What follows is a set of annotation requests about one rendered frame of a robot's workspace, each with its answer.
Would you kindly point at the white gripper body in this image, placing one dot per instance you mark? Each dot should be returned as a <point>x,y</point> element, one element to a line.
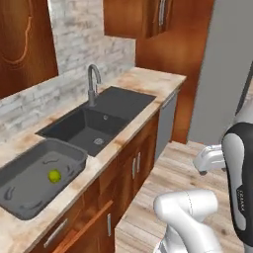
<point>210,158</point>

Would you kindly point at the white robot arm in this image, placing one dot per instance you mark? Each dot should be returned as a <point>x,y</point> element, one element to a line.
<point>187,210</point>

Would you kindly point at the grey fridge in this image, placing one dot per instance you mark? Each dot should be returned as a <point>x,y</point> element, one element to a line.
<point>220,72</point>

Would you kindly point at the grey tupperware container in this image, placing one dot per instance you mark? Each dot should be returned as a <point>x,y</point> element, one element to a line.
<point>29,184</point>

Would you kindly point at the grey dishwasher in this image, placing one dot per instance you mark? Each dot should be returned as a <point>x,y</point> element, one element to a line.
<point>165,123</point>

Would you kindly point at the wooden base cupboard door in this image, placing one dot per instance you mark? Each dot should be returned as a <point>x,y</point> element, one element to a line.
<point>95,234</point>
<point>126,187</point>
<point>147,161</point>

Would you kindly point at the tall wooden side panel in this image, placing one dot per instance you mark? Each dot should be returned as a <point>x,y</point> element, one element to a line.
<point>174,66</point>

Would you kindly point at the black kitchen sink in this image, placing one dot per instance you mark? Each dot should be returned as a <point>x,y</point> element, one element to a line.
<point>99,120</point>

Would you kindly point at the grey metal tap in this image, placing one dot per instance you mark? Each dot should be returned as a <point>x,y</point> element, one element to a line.
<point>93,82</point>

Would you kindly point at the yellow-green round fruit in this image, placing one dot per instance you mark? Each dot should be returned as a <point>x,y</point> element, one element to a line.
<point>54,176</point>

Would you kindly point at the wooden drawer front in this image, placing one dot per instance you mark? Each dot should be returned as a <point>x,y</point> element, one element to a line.
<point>62,227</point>

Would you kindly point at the wooden wall cupboard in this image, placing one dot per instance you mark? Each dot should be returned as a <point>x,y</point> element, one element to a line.
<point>131,16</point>

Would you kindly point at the wooden wall cupboard carved door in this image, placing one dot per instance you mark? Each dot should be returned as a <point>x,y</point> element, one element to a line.
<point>23,42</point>

